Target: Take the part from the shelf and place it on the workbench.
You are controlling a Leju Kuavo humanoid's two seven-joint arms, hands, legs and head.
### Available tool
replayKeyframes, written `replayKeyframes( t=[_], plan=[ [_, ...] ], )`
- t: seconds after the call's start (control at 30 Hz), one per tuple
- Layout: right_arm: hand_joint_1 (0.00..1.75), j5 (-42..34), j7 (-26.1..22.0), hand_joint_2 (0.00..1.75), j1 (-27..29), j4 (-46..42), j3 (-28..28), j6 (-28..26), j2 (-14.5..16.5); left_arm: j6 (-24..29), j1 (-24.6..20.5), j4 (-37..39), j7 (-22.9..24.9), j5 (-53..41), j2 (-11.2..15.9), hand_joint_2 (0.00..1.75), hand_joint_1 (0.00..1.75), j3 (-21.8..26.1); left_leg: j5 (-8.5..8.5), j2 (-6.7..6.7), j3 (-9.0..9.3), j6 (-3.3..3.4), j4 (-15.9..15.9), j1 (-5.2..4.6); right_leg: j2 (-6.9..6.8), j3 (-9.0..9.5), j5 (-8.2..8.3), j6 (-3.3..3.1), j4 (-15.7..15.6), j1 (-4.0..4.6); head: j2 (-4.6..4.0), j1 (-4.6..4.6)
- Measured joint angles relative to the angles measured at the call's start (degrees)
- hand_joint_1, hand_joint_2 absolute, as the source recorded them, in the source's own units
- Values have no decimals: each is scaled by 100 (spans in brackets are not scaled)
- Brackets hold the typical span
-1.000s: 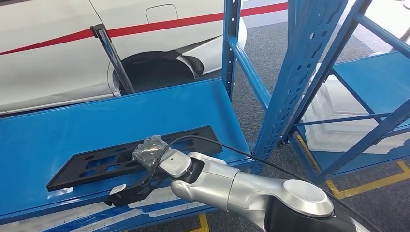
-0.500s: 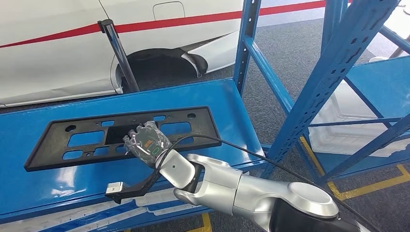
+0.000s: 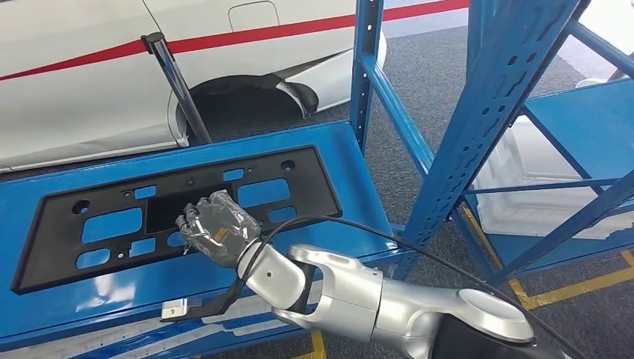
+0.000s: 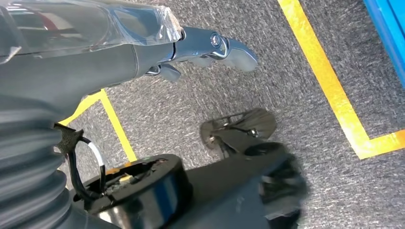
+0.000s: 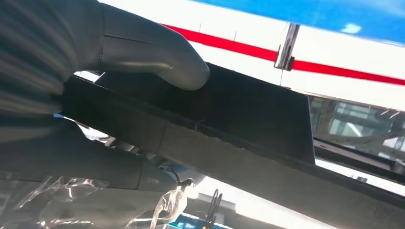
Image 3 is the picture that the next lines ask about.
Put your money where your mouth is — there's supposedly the blue metal shelf rack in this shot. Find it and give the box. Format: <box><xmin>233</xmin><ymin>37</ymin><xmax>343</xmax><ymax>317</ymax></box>
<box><xmin>0</xmin><ymin>0</ymin><xmax>580</xmax><ymax>359</ymax></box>
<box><xmin>448</xmin><ymin>0</ymin><xmax>634</xmax><ymax>286</ymax></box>

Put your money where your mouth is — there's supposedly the red barrier belt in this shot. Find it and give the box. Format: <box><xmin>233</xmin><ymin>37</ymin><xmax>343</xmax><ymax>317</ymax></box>
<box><xmin>0</xmin><ymin>0</ymin><xmax>470</xmax><ymax>82</ymax></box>

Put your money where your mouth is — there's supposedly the white car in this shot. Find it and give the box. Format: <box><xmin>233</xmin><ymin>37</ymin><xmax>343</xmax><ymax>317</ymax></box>
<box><xmin>0</xmin><ymin>0</ymin><xmax>387</xmax><ymax>172</ymax></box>

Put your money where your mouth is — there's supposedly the black car wheel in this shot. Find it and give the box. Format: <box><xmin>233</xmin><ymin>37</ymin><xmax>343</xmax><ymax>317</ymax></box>
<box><xmin>168</xmin><ymin>74</ymin><xmax>319</xmax><ymax>144</ymax></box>

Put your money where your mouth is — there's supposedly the black camera bracket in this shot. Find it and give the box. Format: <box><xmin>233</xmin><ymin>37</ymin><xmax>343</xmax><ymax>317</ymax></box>
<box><xmin>161</xmin><ymin>277</ymin><xmax>249</xmax><ymax>324</ymax></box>

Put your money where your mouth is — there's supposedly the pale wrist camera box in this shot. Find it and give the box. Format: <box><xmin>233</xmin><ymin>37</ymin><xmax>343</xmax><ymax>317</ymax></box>
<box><xmin>161</xmin><ymin>298</ymin><xmax>190</xmax><ymax>321</ymax></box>

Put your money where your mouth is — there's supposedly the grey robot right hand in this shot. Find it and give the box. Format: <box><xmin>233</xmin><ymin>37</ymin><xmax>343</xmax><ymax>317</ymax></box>
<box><xmin>176</xmin><ymin>189</ymin><xmax>262</xmax><ymax>269</ymax></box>

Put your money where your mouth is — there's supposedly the chrome stanchion post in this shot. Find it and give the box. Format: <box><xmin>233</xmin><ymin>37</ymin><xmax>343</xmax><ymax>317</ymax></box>
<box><xmin>141</xmin><ymin>31</ymin><xmax>213</xmax><ymax>146</ymax></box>

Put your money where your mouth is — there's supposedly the black cable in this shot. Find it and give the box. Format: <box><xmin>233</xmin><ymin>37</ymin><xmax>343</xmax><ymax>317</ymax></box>
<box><xmin>218</xmin><ymin>215</ymin><xmax>591</xmax><ymax>359</ymax></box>

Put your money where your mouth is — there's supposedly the yellow floor tape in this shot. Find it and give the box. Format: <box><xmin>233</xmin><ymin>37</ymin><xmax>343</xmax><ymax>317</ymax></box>
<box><xmin>292</xmin><ymin>331</ymin><xmax>328</xmax><ymax>359</ymax></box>
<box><xmin>461</xmin><ymin>205</ymin><xmax>634</xmax><ymax>310</ymax></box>

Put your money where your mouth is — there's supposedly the black plastic panel part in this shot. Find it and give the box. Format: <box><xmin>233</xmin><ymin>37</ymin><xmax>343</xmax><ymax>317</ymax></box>
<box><xmin>10</xmin><ymin>144</ymin><xmax>344</xmax><ymax>295</ymax></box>

